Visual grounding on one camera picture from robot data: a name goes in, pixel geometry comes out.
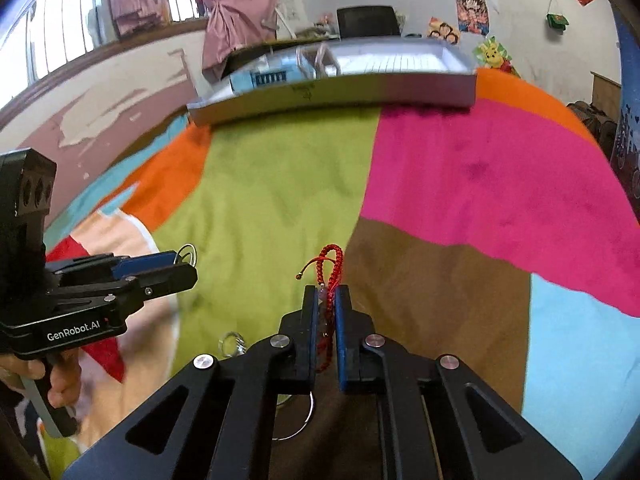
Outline white desk lamp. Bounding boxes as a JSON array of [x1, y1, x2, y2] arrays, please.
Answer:
[[262, 0, 302, 41]]

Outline anime character poster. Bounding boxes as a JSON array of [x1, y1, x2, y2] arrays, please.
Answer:
[[455, 0, 490, 36]]

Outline small silver ring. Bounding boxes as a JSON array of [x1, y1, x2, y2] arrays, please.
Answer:
[[218, 331, 249, 357]]

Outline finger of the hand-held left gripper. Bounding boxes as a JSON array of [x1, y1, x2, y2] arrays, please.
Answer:
[[47, 251, 179, 282], [50, 262, 199, 312]]

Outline wooden desk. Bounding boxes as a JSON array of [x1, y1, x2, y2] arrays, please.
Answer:
[[225, 35, 301, 77]]

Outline red braided bracelet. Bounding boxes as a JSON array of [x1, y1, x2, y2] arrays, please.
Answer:
[[295, 244, 346, 374]]

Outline wooden board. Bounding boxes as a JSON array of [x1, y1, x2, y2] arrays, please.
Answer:
[[590, 71, 622, 111]]

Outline colourful patchwork blanket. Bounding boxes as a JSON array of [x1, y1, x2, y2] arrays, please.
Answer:
[[40, 67, 640, 480]]

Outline blue fabric wardrobe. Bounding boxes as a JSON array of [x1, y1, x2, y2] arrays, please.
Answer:
[[610, 5, 640, 197]]

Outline black office chair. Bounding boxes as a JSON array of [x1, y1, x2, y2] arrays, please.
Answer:
[[336, 6, 401, 40]]

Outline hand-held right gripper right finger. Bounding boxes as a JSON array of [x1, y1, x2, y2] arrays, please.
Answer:
[[335, 284, 583, 480]]

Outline yellow bear poster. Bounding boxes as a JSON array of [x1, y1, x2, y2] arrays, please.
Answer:
[[472, 36, 521, 77]]

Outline barred window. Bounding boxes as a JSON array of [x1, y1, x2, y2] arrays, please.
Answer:
[[0, 0, 211, 106]]

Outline grey shallow box tray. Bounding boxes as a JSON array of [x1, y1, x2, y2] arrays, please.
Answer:
[[187, 40, 478, 128]]

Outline person's left hand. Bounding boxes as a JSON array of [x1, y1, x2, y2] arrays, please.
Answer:
[[0, 349, 84, 411]]

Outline brown suitcase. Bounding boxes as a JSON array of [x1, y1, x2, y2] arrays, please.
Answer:
[[567, 101, 619, 159]]

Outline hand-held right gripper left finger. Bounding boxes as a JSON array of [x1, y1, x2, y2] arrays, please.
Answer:
[[62, 284, 321, 480]]

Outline cartoon family poster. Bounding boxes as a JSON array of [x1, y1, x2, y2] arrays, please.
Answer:
[[427, 16, 462, 46]]

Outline large silver ring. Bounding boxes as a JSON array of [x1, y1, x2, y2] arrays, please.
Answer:
[[272, 391, 316, 442]]

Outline stack of books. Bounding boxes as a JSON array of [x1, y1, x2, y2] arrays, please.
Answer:
[[295, 25, 341, 42]]

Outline large pink curtain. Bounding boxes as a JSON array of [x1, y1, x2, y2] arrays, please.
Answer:
[[201, 0, 279, 74]]

